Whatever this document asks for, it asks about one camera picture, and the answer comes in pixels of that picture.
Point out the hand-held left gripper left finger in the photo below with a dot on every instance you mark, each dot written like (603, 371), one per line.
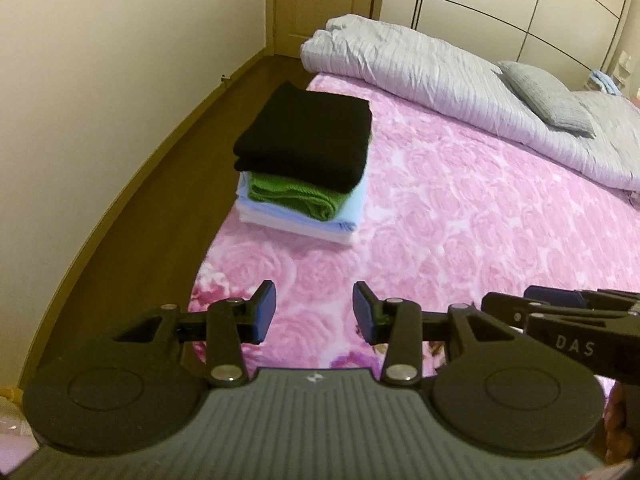
(265, 310)

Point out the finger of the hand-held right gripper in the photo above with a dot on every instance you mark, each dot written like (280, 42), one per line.
(505, 307)
(555, 296)

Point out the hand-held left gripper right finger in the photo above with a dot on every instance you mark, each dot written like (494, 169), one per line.
(364, 312)

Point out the black garment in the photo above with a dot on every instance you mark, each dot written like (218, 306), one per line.
(305, 130)

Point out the person's right hand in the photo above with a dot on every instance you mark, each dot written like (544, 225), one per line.
(625, 420)

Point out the white folded garment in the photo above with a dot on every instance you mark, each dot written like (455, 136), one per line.
(310, 230)

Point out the light blue folded garment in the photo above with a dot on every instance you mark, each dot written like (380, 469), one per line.
(345, 215)

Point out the pink rose print blanket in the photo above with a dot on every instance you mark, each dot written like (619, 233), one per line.
(450, 210)

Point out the green folded garment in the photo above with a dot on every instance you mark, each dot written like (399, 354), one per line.
(295, 195)

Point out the grey ribbed pillow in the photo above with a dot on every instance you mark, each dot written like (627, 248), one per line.
(545, 95)

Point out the light blue towel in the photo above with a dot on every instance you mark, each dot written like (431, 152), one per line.
(604, 82)

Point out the white box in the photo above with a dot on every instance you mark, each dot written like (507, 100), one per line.
(627, 67)

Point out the grey striped duvet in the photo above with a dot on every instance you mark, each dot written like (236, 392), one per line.
(425, 70)

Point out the wooden door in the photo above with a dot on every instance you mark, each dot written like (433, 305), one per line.
(320, 0)

